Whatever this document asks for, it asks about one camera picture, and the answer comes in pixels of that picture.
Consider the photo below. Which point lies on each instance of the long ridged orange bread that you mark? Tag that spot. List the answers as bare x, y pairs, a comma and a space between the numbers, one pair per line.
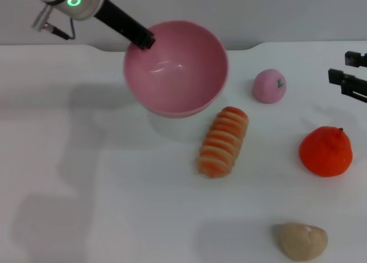
223, 142

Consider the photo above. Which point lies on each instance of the orange tangerine toy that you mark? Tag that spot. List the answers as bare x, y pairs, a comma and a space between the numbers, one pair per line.
325, 154

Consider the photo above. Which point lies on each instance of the beige round bun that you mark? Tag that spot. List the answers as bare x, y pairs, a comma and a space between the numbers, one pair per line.
301, 241

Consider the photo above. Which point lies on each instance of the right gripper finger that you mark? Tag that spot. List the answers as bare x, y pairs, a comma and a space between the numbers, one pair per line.
355, 59
349, 84

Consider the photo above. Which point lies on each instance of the pink peach toy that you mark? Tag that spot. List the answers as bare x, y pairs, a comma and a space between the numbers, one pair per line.
266, 86

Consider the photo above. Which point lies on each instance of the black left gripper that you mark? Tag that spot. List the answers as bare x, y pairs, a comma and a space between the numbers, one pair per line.
120, 21

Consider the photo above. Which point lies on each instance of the pink plastic bowl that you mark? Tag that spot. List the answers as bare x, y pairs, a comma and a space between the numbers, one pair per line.
175, 74

